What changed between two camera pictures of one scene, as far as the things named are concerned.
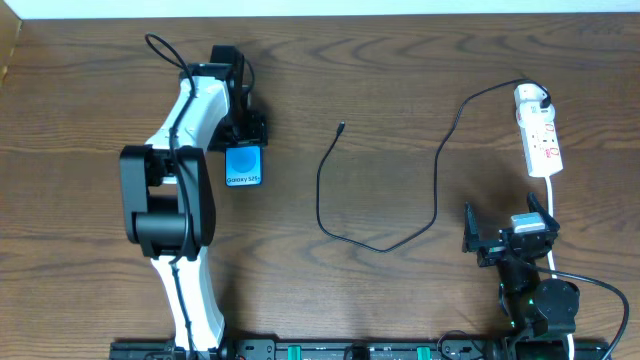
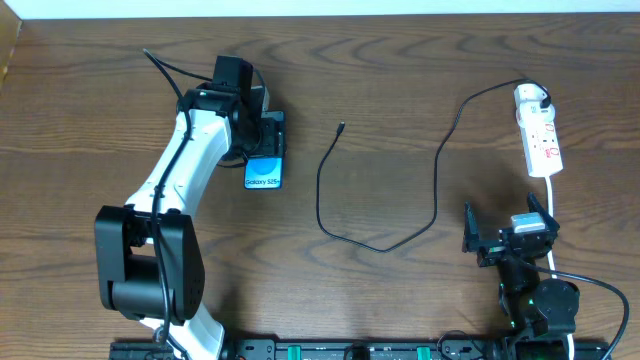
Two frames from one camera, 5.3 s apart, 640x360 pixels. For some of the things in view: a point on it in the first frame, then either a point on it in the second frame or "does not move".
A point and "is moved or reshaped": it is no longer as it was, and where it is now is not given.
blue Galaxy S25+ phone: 243,165 is moved or reshaped
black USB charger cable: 545,103 does not move
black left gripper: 248,132 -> 273,135
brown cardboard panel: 10,25 does not move
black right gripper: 501,248 does not move
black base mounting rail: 511,348 does not move
